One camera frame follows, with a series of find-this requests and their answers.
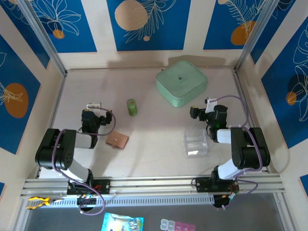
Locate tan leather card holder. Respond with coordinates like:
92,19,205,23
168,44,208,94
105,131,129,149

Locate green cylindrical can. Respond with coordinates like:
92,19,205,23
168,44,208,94
127,98,138,118

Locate mint green zip case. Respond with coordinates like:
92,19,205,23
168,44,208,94
155,60,208,108

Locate blue printed snack packet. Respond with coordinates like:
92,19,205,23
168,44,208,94
101,212,144,231

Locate white pink pill organizer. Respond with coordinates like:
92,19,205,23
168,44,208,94
160,218,196,231

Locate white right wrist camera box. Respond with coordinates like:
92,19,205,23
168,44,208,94
205,97,218,114

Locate aluminium side rail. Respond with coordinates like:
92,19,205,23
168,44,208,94
35,72,68,179
232,68,271,174

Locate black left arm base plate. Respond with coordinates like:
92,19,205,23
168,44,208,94
66,179,111,195

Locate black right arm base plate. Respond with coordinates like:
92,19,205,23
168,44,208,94
195,177,240,193

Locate wide aluminium mounting rail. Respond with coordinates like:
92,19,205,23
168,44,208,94
20,173,287,197

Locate grey slotted cable duct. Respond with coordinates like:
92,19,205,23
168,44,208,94
24,195,215,209

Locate aluminium frame post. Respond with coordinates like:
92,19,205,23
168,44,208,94
18,0,67,76
233,0,282,74

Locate yellow handled pliers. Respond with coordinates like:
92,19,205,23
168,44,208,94
26,196,65,210

